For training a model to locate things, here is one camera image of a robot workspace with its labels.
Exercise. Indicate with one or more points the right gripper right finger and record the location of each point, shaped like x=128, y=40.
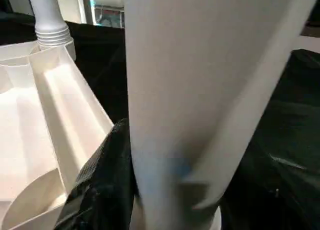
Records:
x=270, y=205

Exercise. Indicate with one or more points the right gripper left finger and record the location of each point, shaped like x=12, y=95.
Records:
x=102, y=190

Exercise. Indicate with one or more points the white plastic table top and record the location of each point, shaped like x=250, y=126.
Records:
x=40, y=120

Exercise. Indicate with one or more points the white plastic table leg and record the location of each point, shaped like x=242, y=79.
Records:
x=200, y=90
x=50, y=20

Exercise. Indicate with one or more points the black work mat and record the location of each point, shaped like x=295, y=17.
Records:
x=290, y=120

